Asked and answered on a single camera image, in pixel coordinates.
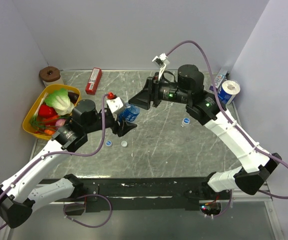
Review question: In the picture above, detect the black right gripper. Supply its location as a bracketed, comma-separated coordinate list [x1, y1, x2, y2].
[128, 72, 191, 110]

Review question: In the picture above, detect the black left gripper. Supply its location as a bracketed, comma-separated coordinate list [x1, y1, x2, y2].
[84, 109, 137, 137]

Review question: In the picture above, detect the blue label Pocari bottle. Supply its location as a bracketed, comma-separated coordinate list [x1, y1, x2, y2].
[118, 103, 140, 123]

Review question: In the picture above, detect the white upturned bottle cap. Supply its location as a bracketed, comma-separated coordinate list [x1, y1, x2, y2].
[121, 141, 128, 148]

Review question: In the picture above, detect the blue Pocari bottle cap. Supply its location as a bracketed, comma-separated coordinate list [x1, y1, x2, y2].
[105, 141, 112, 147]

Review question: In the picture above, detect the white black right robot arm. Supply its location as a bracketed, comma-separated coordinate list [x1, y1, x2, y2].
[129, 64, 278, 200]

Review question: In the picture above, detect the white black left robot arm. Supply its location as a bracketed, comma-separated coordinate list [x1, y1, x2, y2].
[0, 98, 137, 229]

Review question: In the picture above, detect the red flat box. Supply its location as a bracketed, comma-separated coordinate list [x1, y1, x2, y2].
[85, 67, 102, 95]

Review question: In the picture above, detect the dark purple toy eggplant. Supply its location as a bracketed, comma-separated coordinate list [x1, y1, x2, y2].
[68, 92, 79, 104]

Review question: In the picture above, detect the pink toy radish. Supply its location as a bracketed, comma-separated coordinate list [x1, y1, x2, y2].
[55, 119, 66, 127]

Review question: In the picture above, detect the white green toy cabbage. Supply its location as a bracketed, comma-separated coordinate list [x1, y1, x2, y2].
[44, 88, 74, 116]

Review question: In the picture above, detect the orange toy carrot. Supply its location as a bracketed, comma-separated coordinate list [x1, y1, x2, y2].
[35, 128, 55, 136]

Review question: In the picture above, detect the red toy pepper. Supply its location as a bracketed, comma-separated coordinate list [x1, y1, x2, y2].
[38, 104, 57, 119]

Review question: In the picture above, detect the wrapped toilet paper roll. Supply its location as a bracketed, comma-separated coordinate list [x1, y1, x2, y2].
[218, 80, 241, 105]

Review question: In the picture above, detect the yellow plastic basket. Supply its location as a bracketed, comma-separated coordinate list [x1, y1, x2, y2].
[22, 84, 81, 140]

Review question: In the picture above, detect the brown lid white canister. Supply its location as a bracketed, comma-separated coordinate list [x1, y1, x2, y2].
[39, 66, 64, 87]

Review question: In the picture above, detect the silver white left wrist camera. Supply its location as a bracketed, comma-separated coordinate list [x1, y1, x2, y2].
[106, 97, 125, 115]

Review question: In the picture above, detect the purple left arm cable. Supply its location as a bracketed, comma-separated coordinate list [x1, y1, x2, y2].
[0, 94, 109, 234]

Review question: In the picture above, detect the red cable connector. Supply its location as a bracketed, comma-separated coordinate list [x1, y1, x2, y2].
[107, 92, 116, 100]

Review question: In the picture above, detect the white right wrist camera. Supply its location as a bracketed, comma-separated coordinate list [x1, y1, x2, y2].
[152, 52, 171, 81]

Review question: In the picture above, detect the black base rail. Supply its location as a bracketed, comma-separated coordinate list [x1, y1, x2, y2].
[42, 176, 232, 213]

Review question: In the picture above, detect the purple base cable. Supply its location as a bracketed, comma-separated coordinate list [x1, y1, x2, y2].
[63, 194, 112, 228]

